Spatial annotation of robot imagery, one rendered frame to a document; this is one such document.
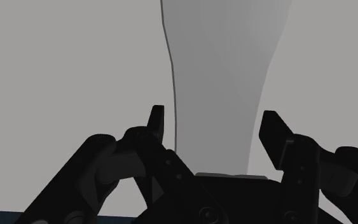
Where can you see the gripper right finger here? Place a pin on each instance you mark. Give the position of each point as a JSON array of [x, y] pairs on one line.
[[299, 161]]

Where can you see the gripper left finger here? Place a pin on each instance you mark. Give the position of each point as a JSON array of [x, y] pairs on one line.
[[104, 173]]

